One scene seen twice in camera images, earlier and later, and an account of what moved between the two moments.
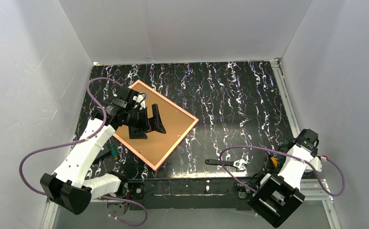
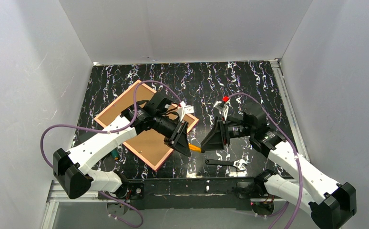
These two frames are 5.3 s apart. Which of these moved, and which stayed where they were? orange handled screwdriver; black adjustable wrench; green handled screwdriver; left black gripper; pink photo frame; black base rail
Moved: orange handled screwdriver; left black gripper
Stayed: black base rail; black adjustable wrench; pink photo frame; green handled screwdriver
